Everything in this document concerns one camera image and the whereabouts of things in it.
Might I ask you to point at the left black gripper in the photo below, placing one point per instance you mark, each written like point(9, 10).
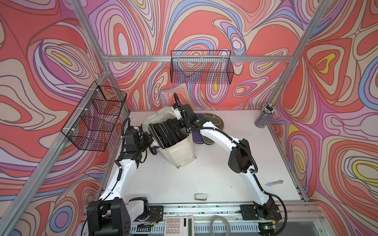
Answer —
point(144, 136)

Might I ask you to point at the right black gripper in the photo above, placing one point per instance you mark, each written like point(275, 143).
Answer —
point(180, 127)

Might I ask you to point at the purple paddle case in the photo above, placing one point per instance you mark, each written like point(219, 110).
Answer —
point(197, 138)

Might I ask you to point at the olive green paddle case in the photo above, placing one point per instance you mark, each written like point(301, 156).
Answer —
point(217, 121)

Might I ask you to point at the beige canvas tote bag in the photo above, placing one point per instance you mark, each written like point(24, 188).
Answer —
point(180, 154)

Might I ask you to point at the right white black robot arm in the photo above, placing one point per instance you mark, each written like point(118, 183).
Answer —
point(240, 160)

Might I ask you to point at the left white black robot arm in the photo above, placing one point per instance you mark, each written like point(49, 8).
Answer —
point(112, 214)

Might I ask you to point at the black paddle cases in bag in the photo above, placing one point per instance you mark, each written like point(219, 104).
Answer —
point(166, 134)

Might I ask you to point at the white eraser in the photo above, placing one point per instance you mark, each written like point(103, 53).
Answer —
point(200, 197)

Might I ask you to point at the metal mesh pencil cup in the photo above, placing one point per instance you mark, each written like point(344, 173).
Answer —
point(267, 112)

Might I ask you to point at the white pink calculator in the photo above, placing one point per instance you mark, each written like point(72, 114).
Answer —
point(179, 226)

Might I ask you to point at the grey tape roll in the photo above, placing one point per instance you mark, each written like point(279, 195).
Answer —
point(219, 221)

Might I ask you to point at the small blue utility knife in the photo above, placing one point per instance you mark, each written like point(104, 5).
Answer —
point(274, 183)

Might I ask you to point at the left black wire basket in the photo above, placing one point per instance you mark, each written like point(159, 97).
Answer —
point(97, 118)

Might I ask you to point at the black wire basket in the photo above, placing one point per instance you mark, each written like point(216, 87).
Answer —
point(201, 67)
point(97, 118)

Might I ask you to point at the back black wire basket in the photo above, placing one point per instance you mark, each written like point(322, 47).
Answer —
point(201, 67)

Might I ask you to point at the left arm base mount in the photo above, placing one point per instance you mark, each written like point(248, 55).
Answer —
point(155, 215)

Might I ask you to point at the aluminium front rail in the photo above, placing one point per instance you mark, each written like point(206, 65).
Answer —
point(297, 211)

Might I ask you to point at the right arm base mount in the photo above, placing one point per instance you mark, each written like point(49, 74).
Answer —
point(256, 212)

